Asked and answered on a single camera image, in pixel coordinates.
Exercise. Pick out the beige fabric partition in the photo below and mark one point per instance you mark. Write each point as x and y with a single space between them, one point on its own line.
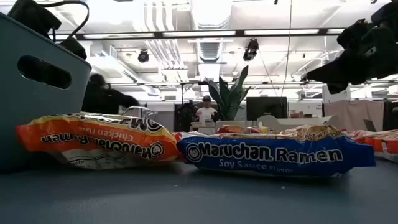
351 115

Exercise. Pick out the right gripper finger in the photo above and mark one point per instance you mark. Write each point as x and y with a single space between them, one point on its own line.
332 71
338 87

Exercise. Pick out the grey-blue table mat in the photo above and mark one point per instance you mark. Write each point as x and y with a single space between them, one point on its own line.
199 202

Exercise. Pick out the white plastic bin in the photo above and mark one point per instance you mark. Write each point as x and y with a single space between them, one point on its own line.
295 122

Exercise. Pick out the teal plastic bin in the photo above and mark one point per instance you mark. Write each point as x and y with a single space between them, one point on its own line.
46 109

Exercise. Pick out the black background equipment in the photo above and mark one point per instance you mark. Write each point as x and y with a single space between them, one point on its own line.
185 116

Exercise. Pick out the person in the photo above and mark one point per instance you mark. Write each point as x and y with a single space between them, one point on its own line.
102 99
206 112

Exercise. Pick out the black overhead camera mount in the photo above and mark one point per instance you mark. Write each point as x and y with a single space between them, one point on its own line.
250 49

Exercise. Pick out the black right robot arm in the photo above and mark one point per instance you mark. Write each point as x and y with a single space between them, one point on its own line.
388 12

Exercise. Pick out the clear plastic bin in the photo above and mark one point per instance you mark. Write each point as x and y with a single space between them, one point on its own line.
140 108

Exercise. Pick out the snake plant in white pot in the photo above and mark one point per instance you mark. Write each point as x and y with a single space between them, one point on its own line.
228 99

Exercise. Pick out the black overhead light bar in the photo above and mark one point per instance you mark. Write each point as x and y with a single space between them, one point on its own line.
158 34

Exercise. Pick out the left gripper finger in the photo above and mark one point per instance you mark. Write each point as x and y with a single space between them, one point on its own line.
73 47

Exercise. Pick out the black round ceiling camera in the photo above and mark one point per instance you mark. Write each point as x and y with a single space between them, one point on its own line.
143 56

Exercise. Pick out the black office monitor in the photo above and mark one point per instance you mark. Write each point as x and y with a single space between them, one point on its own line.
265 107

